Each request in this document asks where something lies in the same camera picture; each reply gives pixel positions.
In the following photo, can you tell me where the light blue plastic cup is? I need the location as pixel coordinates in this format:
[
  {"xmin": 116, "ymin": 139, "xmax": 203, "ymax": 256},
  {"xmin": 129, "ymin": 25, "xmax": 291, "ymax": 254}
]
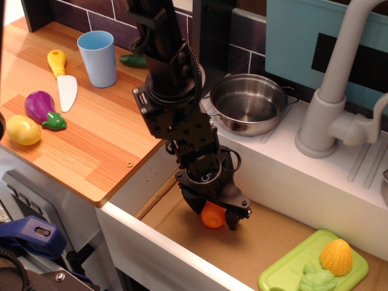
[{"xmin": 77, "ymin": 30, "xmax": 118, "ymax": 88}]

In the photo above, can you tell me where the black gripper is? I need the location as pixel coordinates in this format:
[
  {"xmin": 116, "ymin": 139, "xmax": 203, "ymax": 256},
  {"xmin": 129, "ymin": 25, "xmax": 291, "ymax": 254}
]
[{"xmin": 175, "ymin": 169, "xmax": 251, "ymax": 231}]

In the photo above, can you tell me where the blue clamp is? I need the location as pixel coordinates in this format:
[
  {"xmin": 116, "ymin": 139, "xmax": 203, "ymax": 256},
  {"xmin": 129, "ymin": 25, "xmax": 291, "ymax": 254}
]
[{"xmin": 1, "ymin": 216, "xmax": 67, "ymax": 259}]

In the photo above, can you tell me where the orange toy carrot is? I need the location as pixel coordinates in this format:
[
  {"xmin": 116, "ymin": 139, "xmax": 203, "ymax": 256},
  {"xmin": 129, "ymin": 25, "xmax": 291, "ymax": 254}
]
[{"xmin": 201, "ymin": 201, "xmax": 226, "ymax": 229}]

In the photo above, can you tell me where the yellow toy corn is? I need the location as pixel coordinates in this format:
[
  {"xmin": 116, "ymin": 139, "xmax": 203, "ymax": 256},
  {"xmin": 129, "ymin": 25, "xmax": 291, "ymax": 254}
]
[{"xmin": 319, "ymin": 239, "xmax": 353, "ymax": 276}]

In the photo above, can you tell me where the green toy cucumber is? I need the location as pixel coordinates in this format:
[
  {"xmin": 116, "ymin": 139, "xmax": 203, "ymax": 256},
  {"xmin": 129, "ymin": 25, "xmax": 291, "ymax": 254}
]
[{"xmin": 119, "ymin": 55, "xmax": 148, "ymax": 69}]

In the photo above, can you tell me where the yellow toy potato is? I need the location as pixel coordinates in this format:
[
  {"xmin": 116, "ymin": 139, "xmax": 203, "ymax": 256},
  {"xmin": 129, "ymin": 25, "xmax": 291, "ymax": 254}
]
[{"xmin": 6, "ymin": 115, "xmax": 41, "ymax": 146}]

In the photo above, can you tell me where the grey toy faucet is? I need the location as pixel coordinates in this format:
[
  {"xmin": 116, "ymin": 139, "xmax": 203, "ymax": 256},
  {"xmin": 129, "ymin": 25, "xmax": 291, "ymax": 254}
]
[{"xmin": 295, "ymin": 1, "xmax": 387, "ymax": 158}]

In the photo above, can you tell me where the yellow handled toy knife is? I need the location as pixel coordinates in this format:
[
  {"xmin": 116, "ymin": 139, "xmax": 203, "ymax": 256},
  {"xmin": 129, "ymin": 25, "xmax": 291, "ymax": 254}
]
[{"xmin": 47, "ymin": 50, "xmax": 78, "ymax": 113}]

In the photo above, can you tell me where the purple toy eggplant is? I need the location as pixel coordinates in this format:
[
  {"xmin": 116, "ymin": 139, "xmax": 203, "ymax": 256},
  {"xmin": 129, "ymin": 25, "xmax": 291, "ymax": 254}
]
[{"xmin": 24, "ymin": 91, "xmax": 67, "ymax": 131}]

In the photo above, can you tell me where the black braided cable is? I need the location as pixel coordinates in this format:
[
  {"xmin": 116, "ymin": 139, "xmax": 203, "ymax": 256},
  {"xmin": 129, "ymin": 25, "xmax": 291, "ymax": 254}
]
[{"xmin": 0, "ymin": 248, "xmax": 30, "ymax": 291}]

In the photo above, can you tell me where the green plastic cutting board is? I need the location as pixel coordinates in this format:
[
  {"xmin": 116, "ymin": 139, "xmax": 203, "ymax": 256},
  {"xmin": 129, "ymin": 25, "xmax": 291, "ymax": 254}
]
[{"xmin": 257, "ymin": 230, "xmax": 369, "ymax": 290}]

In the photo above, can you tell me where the light green toy broccoli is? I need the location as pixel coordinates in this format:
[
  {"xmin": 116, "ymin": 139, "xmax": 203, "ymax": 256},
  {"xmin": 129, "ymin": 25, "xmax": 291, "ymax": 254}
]
[{"xmin": 299, "ymin": 263, "xmax": 337, "ymax": 290}]

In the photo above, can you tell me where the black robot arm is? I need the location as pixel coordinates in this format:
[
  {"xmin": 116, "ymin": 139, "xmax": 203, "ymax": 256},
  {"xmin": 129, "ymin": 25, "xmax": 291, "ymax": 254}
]
[{"xmin": 128, "ymin": 1, "xmax": 252, "ymax": 230}]

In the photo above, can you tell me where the grey toy oven front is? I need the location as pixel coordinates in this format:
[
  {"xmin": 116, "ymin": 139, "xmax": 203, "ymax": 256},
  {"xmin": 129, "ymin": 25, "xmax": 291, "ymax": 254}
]
[{"xmin": 0, "ymin": 169, "xmax": 101, "ymax": 291}]

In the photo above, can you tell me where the black vertical post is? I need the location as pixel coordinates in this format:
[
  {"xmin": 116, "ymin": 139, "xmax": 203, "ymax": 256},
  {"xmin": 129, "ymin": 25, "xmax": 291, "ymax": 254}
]
[{"xmin": 192, "ymin": 0, "xmax": 237, "ymax": 95}]

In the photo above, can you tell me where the stainless steel pot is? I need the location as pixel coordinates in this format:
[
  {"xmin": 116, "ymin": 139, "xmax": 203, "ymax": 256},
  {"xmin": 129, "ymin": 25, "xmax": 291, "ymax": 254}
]
[{"xmin": 208, "ymin": 73, "xmax": 299, "ymax": 136}]

